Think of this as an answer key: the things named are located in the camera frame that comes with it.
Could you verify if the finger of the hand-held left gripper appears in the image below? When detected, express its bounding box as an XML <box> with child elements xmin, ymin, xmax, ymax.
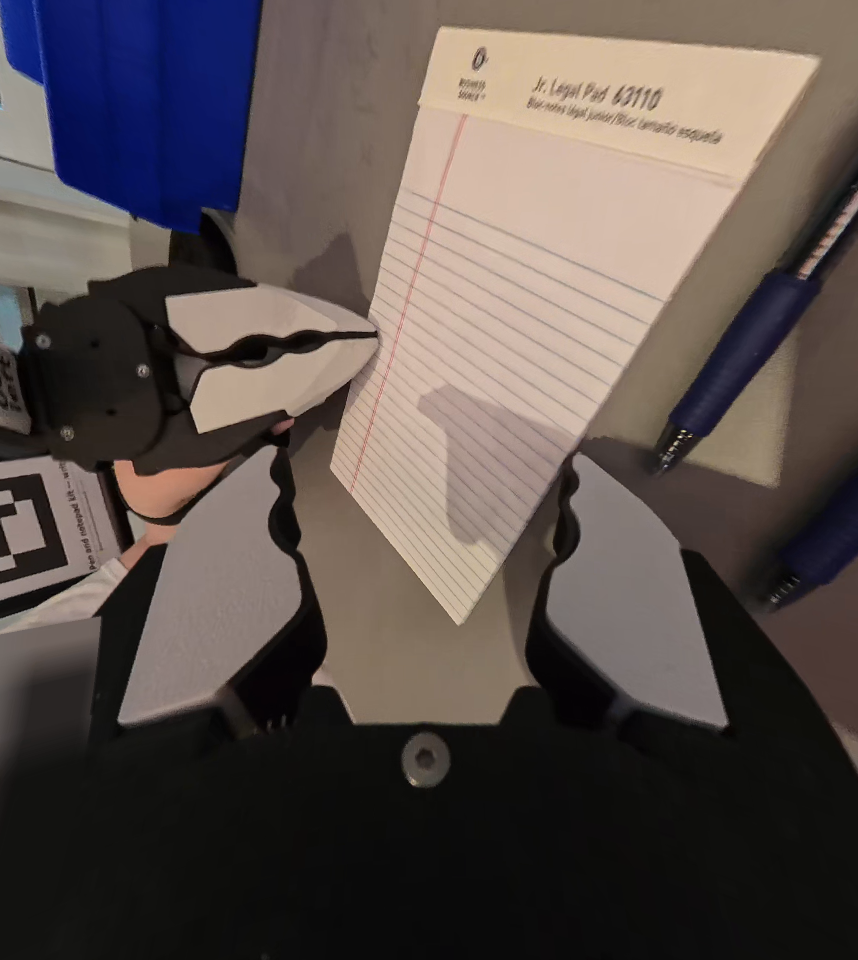
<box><xmin>165</xmin><ymin>283</ymin><xmax>379</xmax><ymax>355</ymax></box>
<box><xmin>187</xmin><ymin>336</ymin><xmax>379</xmax><ymax>436</ymax></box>

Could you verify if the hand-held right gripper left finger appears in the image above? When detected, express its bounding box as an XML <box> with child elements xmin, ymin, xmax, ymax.
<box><xmin>117</xmin><ymin>446</ymin><xmax>328</xmax><ymax>732</ymax></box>

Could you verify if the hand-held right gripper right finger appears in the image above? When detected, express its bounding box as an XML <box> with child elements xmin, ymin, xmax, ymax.
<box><xmin>526</xmin><ymin>450</ymin><xmax>730</xmax><ymax>732</ymax></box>

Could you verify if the blue retractable pen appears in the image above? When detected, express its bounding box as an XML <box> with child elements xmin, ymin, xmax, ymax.
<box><xmin>759</xmin><ymin>442</ymin><xmax>858</xmax><ymax>610</ymax></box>
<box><xmin>650</xmin><ymin>105</ymin><xmax>858</xmax><ymax>477</ymax></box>

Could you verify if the white lined legal notepad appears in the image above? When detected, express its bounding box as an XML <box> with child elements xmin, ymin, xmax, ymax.
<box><xmin>330</xmin><ymin>26</ymin><xmax>822</xmax><ymax>626</ymax></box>

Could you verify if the person's left hand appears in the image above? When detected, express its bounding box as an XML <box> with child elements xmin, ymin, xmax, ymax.
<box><xmin>112</xmin><ymin>420</ymin><xmax>296</xmax><ymax>526</ymax></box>

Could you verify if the person's white shirt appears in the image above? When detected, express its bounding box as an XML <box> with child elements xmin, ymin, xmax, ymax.
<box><xmin>0</xmin><ymin>555</ymin><xmax>137</xmax><ymax>639</ymax></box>

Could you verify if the black framed code sign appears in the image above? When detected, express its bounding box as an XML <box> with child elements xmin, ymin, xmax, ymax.
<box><xmin>0</xmin><ymin>456</ymin><xmax>133</xmax><ymax>620</ymax></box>

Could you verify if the blue plastic bin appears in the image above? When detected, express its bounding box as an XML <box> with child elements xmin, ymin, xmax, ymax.
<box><xmin>0</xmin><ymin>0</ymin><xmax>265</xmax><ymax>235</ymax></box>

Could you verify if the black wrist strap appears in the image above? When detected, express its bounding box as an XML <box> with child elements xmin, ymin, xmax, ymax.
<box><xmin>125</xmin><ymin>491</ymin><xmax>193</xmax><ymax>528</ymax></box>

